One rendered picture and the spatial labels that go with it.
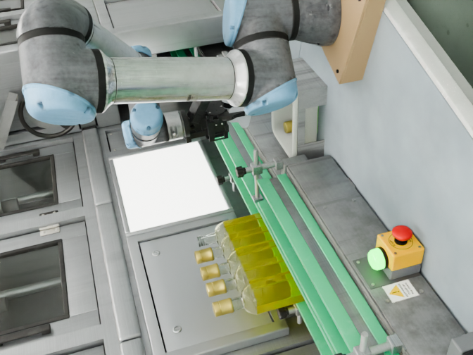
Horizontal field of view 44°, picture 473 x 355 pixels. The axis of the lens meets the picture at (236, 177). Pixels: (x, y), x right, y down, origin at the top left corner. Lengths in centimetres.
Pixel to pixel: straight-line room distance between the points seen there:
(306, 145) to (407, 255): 50
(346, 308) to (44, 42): 75
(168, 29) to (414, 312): 141
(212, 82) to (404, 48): 36
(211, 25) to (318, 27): 101
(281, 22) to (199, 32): 102
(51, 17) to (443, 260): 84
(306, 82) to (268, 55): 35
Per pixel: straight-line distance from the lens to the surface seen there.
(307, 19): 125
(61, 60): 104
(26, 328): 168
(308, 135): 156
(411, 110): 115
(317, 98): 150
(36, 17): 108
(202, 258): 148
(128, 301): 160
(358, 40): 122
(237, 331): 149
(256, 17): 121
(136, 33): 217
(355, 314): 120
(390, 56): 119
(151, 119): 137
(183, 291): 159
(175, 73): 110
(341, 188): 144
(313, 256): 129
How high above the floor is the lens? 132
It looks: 12 degrees down
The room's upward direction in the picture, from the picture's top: 103 degrees counter-clockwise
